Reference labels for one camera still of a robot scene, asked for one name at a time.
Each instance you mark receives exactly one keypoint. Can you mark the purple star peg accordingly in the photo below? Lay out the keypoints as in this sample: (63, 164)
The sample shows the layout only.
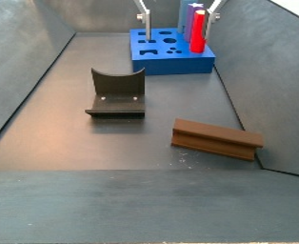
(193, 9)

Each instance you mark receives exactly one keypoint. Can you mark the dark grey fixture bracket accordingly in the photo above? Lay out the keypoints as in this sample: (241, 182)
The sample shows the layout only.
(118, 95)

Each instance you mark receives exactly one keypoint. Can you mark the light blue peg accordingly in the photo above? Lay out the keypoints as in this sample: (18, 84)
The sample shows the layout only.
(181, 18)

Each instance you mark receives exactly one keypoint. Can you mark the brown arch block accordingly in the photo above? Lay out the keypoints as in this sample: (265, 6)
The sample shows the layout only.
(214, 139)

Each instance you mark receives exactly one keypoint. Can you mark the red cylinder peg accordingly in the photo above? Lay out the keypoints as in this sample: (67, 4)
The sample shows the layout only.
(197, 42)

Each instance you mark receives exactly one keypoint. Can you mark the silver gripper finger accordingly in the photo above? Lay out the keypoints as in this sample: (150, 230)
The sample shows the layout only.
(212, 16)
(144, 16)

